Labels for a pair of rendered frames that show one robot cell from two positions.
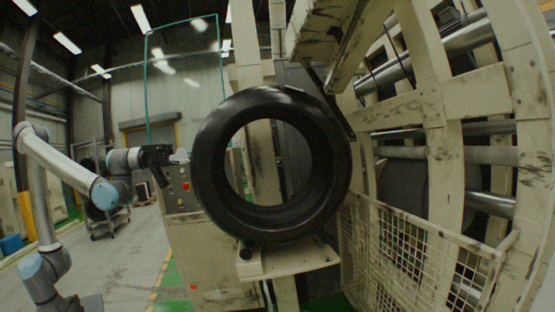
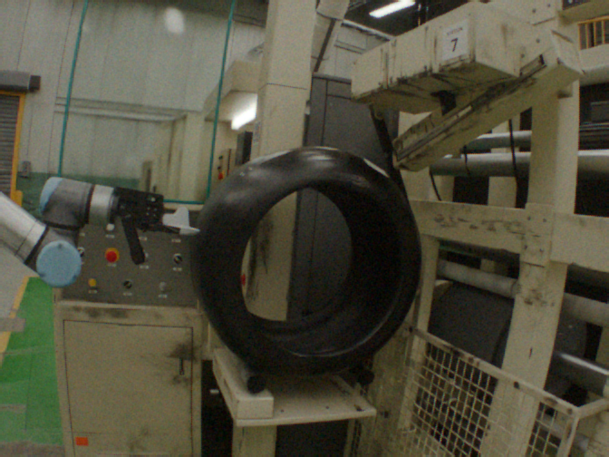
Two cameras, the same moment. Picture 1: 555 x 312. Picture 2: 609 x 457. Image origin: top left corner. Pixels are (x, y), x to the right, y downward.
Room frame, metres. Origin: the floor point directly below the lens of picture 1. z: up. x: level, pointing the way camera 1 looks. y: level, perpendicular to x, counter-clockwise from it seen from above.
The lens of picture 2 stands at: (-0.32, 0.31, 1.33)
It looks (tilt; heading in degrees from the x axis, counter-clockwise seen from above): 4 degrees down; 346
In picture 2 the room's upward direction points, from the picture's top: 5 degrees clockwise
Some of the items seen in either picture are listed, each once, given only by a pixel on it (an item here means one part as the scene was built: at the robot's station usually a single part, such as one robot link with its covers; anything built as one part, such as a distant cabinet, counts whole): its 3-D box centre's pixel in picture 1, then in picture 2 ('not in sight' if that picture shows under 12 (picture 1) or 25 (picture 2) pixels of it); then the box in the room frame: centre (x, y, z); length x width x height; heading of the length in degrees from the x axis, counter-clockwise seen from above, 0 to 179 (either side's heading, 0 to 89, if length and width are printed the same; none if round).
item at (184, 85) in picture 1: (181, 80); (148, 63); (1.24, 0.53, 1.75); 0.55 x 0.02 x 0.95; 96
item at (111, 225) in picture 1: (102, 187); not in sight; (3.39, 3.76, 0.96); 1.36 x 0.71 x 1.92; 17
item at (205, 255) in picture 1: (214, 239); (129, 358); (1.40, 0.56, 0.63); 0.56 x 0.41 x 1.27; 96
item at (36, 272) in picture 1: (36, 276); not in sight; (0.34, 1.10, 0.87); 0.17 x 0.15 x 0.18; 19
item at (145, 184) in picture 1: (143, 192); not in sight; (6.23, 4.76, 0.38); 1.20 x 0.80 x 0.76; 24
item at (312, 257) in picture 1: (284, 249); (287, 390); (0.82, 0.03, 0.80); 0.37 x 0.36 x 0.02; 96
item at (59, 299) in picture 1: (49, 303); not in sight; (0.33, 1.09, 0.73); 0.19 x 0.19 x 0.10
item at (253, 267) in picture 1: (249, 247); (239, 379); (0.81, 0.17, 0.84); 0.36 x 0.09 x 0.06; 6
